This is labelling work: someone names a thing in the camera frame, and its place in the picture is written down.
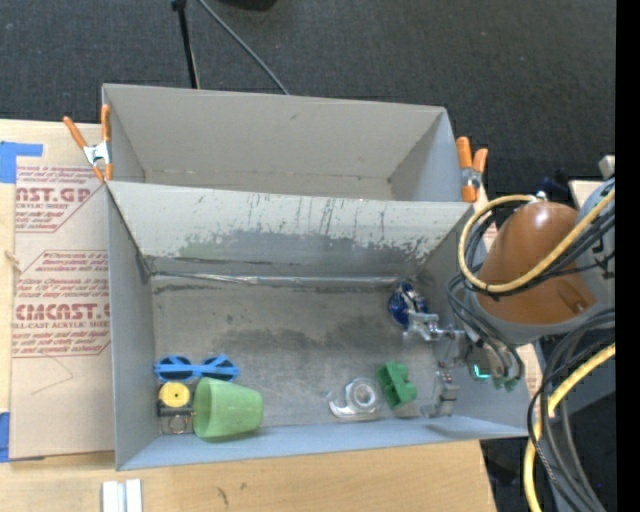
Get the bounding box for grey metal bin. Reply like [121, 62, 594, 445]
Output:
[101, 83, 532, 472]

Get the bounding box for brown cardboard board red print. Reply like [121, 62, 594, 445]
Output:
[0, 118, 118, 464]

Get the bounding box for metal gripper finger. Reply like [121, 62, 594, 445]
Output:
[402, 312, 455, 344]
[422, 368, 460, 418]

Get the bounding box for green toy block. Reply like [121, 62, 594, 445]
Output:
[375, 360, 419, 412]

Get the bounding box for yellow disc on black block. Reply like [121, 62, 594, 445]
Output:
[156, 381, 195, 435]

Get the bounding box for green plastic cup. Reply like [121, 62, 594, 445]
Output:
[192, 376, 265, 443]

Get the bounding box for blue sunglasses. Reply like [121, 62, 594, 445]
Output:
[152, 353, 242, 384]

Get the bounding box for clear tape dispenser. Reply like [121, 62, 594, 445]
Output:
[326, 376, 384, 421]

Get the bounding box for blue and white round thing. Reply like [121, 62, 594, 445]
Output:
[387, 279, 430, 327]

